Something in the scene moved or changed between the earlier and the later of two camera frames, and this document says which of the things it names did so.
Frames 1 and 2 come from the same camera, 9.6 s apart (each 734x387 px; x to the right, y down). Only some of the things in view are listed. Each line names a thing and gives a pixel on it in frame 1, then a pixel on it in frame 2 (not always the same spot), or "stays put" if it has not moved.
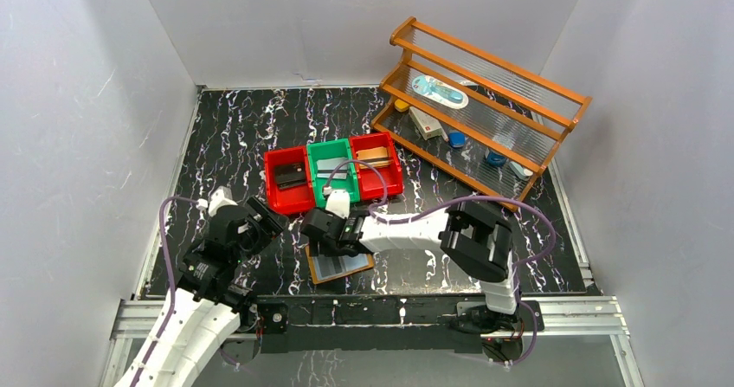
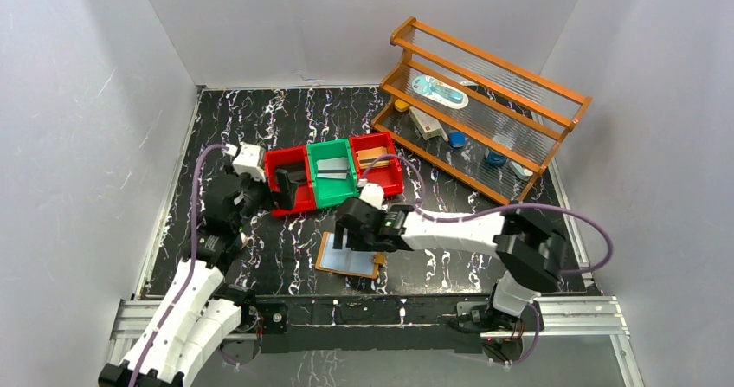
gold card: x=377 y=157 stays put
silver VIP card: x=325 y=168 stays put
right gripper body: x=316 y=228 -> x=348 y=230
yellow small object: x=401 y=106 stays put
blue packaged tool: x=440 y=92 stays put
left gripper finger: x=266 y=218 -> x=286 y=190
